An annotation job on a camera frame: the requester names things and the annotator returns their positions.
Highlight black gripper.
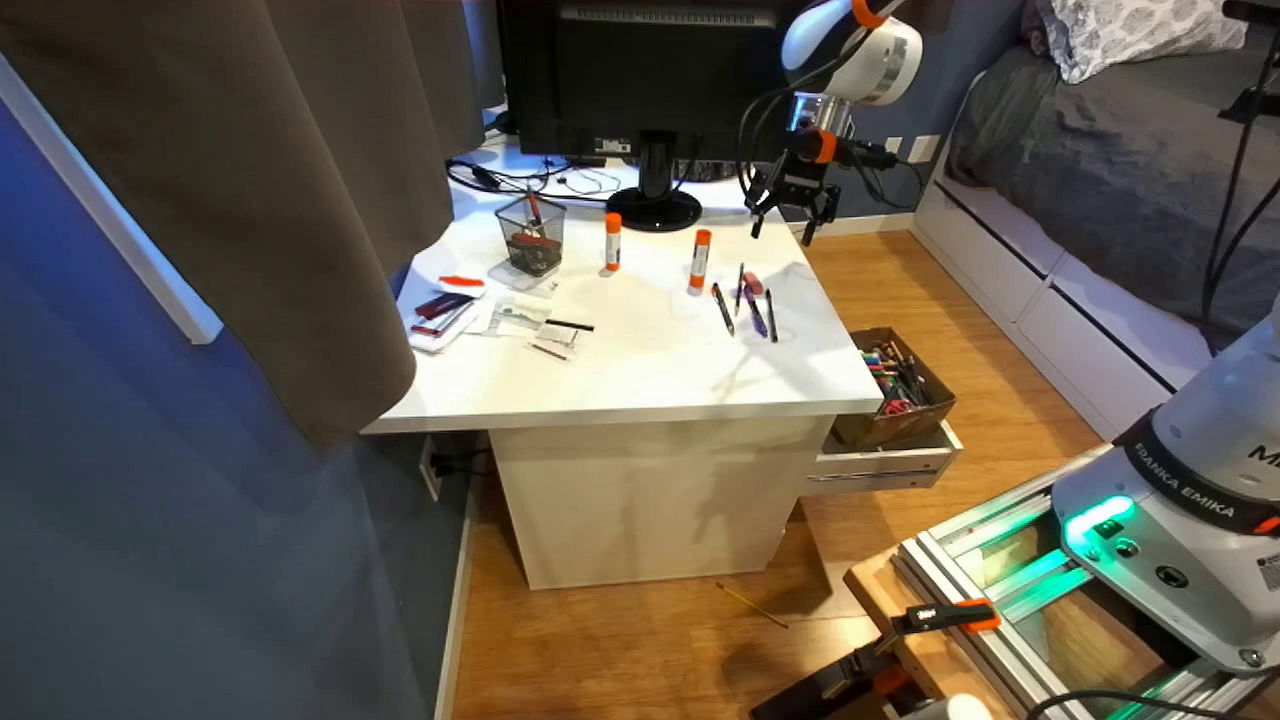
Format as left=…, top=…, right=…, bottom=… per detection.
left=747, top=129, right=845, bottom=251

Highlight black orange pencil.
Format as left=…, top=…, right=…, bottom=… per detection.
left=709, top=278, right=740, bottom=341

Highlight orange white glue stick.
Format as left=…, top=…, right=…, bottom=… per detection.
left=600, top=206, right=627, bottom=276
left=686, top=222, right=716, bottom=294

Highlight black monitor stand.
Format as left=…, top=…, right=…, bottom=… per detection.
left=606, top=129, right=709, bottom=236

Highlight black computer monitor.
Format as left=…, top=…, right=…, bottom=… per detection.
left=494, top=0, right=831, bottom=171

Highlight white desk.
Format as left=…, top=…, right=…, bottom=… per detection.
left=360, top=156, right=890, bottom=595

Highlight small white paper slips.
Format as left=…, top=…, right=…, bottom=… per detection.
left=485, top=294, right=596, bottom=362

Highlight grey bed mattress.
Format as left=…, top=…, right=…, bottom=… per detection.
left=946, top=0, right=1280, bottom=356

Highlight white notebook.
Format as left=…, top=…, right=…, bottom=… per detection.
left=396, top=273, right=499, bottom=359

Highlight patterned grey pillow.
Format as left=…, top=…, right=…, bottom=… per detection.
left=1024, top=0, right=1253, bottom=88

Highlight dark phone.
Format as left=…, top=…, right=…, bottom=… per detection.
left=412, top=289, right=479, bottom=341

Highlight wooden base board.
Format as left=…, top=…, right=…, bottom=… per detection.
left=839, top=544, right=1015, bottom=720

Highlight orange black clamp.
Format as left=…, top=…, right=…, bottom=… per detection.
left=893, top=595, right=1006, bottom=638

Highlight black clamp body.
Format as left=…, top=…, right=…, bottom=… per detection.
left=747, top=630, right=925, bottom=720

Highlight brown curtain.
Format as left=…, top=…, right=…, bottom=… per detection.
left=0, top=0, right=494, bottom=452

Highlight white bed frame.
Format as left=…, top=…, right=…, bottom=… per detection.
left=912, top=174, right=1223, bottom=445

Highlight black desk cables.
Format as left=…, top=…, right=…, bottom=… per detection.
left=440, top=150, right=646, bottom=204

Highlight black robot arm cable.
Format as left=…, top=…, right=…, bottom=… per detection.
left=1197, top=0, right=1280, bottom=331

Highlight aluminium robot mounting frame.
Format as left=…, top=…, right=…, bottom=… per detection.
left=893, top=482, right=1280, bottom=720

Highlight white wall trim strip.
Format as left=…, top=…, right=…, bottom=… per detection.
left=0, top=55, right=229, bottom=352

